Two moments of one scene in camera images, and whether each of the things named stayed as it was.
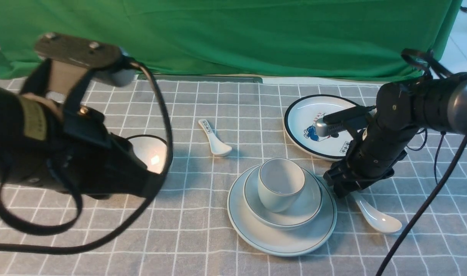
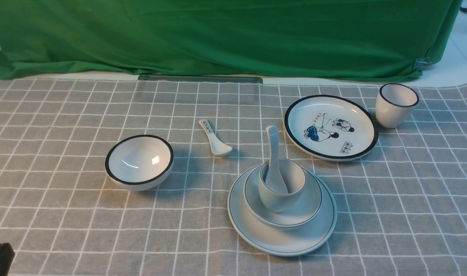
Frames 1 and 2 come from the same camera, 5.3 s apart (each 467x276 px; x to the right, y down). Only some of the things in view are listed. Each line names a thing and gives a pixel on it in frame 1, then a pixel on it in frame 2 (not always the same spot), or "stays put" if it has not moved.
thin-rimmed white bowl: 304,211 stays put
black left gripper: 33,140 → 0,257
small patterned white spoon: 217,147 stays put
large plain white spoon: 383,222 → 275,180
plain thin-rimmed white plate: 263,240 stays put
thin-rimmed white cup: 281,183 stays put
